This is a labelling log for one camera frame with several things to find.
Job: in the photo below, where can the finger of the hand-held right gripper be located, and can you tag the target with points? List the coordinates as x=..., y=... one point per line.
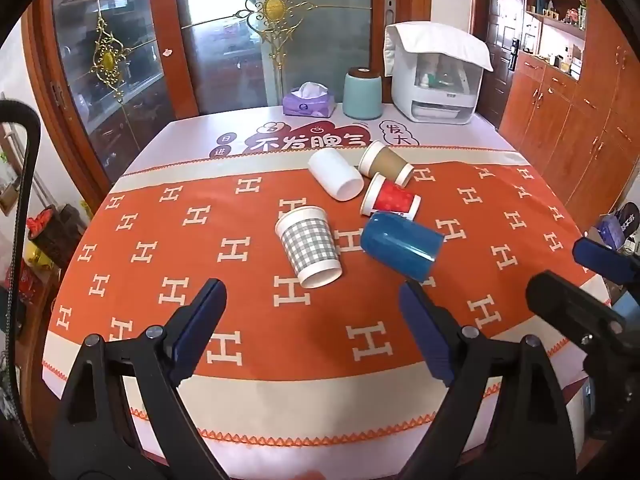
x=570, y=305
x=605, y=260

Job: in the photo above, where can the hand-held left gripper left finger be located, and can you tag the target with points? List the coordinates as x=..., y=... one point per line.
x=202, y=317

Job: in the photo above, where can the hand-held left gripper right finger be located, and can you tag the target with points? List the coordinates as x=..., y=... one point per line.
x=422, y=325

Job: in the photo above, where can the blue plastic cup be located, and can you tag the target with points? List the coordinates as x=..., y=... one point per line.
x=400, y=245

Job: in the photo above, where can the grey checked paper cup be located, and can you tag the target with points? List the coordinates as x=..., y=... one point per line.
x=307, y=245

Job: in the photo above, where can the red paper cup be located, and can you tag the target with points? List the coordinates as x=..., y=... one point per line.
x=395, y=199

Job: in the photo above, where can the brown paper cup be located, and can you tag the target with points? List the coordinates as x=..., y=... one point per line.
x=389, y=162

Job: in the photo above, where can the white plastic cup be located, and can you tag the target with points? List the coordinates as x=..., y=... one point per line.
x=332, y=172

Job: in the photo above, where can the dark blue slipper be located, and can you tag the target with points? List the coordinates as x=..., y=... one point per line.
x=622, y=225

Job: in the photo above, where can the orange printed tablecloth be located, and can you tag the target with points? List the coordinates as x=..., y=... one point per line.
x=260, y=340

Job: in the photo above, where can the wooden cabinet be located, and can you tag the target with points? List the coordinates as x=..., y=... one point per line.
x=575, y=125

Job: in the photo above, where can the dark basket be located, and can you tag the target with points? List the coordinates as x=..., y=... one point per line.
x=62, y=240

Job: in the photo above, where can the red bag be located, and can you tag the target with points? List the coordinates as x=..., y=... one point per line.
x=42, y=222

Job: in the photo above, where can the white countertop appliance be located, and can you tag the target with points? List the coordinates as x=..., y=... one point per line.
x=440, y=95

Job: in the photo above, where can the dark wooden door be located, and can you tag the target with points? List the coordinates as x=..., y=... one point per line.
x=500, y=50

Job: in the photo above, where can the purple tissue box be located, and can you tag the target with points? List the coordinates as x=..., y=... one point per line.
x=307, y=105

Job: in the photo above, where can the teal canister with brown lid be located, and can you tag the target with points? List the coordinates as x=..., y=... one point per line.
x=362, y=95

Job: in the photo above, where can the glass door with gold ornament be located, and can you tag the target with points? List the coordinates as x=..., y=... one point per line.
x=240, y=70
x=125, y=60

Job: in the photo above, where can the white cloth cover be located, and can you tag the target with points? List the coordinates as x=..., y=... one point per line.
x=435, y=40

